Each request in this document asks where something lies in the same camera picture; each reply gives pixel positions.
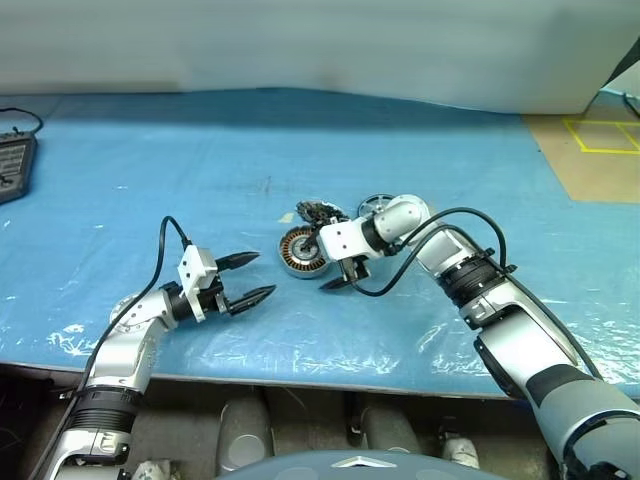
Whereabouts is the white rounded shape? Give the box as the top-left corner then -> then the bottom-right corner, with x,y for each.
439,434 -> 481,470

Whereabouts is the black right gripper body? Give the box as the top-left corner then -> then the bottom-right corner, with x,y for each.
339,253 -> 372,282

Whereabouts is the round motor lid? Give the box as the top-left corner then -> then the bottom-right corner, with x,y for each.
294,199 -> 351,234

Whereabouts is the grey robot torso dome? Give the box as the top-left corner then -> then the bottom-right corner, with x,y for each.
214,449 -> 401,480

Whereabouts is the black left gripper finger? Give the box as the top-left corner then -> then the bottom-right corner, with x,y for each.
227,284 -> 278,318
216,251 -> 262,274

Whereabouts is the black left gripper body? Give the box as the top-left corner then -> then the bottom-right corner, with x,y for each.
198,257 -> 240,319

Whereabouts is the blue plastic table sheet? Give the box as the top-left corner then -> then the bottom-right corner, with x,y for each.
0,88 -> 640,401

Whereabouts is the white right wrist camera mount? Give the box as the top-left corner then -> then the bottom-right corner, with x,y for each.
317,218 -> 376,262

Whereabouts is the black handheld controller box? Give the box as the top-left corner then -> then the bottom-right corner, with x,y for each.
0,130 -> 40,205

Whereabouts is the black controller cable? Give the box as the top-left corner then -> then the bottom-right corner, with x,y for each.
0,107 -> 45,136

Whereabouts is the silver spoked rotor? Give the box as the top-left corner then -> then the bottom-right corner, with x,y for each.
357,193 -> 397,219

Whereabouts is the silver round motor housing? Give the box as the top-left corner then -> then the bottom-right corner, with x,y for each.
277,224 -> 332,279

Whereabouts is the grey rounded robot leg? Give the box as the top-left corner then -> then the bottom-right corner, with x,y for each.
217,397 -> 274,474
362,404 -> 421,454

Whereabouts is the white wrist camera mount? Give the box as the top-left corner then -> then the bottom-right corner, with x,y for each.
177,245 -> 221,324
317,218 -> 376,262

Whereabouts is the white backdrop panel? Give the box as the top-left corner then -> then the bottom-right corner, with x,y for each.
0,0 -> 640,115

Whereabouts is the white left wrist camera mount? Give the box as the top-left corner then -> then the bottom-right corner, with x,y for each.
177,245 -> 221,324

